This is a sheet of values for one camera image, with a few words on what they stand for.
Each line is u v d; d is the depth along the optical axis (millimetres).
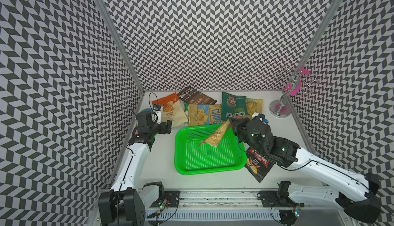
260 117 611
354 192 387
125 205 385
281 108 1052
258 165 830
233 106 1075
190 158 865
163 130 738
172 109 1046
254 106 1075
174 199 722
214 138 630
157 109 723
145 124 609
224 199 749
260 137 455
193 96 1118
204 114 1027
